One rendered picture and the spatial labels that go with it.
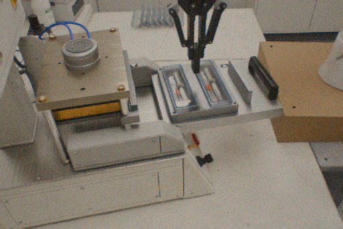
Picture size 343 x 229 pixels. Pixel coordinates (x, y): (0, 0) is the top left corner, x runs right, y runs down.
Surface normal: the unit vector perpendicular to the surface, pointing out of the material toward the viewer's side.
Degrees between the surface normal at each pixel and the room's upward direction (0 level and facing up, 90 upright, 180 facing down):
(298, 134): 90
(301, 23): 90
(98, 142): 0
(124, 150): 90
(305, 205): 0
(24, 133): 90
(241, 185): 0
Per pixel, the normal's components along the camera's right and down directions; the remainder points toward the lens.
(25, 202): 0.20, 0.65
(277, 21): -0.01, 0.67
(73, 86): -0.04, -0.74
